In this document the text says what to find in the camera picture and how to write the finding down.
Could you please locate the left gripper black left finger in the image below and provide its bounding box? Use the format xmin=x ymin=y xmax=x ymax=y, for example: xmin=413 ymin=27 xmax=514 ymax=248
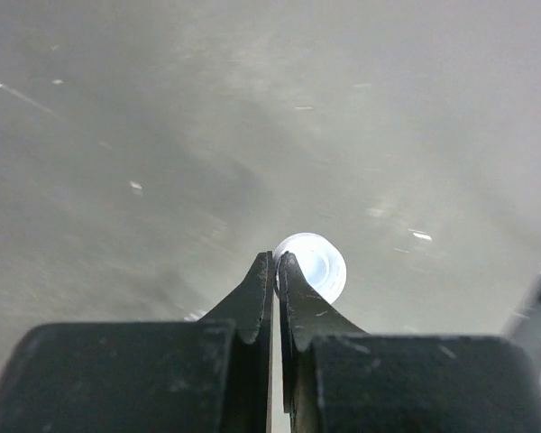
xmin=0 ymin=252 xmax=274 ymax=432

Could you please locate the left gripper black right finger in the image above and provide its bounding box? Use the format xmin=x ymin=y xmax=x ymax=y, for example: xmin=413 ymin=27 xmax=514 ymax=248
xmin=276 ymin=253 xmax=541 ymax=432

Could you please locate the white bottle cap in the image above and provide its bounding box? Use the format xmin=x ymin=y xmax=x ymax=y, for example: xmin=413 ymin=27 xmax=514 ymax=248
xmin=273 ymin=233 xmax=347 ymax=304

